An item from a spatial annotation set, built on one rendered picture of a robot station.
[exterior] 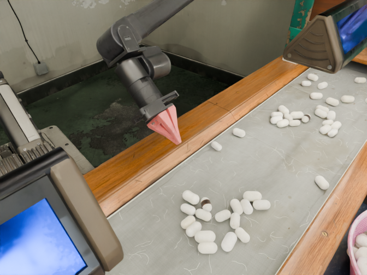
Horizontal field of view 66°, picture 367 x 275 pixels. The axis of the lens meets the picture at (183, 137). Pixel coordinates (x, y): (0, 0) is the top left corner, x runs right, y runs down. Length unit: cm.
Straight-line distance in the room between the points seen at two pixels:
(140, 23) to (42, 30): 190
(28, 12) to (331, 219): 228
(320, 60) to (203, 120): 42
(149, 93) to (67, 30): 207
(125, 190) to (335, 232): 41
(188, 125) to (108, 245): 60
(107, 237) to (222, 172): 51
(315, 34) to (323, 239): 34
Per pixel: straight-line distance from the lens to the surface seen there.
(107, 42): 62
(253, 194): 60
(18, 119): 77
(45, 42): 255
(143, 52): 65
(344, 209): 64
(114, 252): 18
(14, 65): 248
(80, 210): 17
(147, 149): 68
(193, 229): 54
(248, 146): 74
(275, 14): 225
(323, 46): 43
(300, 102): 97
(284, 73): 108
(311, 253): 55
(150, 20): 70
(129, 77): 60
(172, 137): 61
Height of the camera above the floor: 121
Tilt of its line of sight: 39 degrees down
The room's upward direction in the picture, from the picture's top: straight up
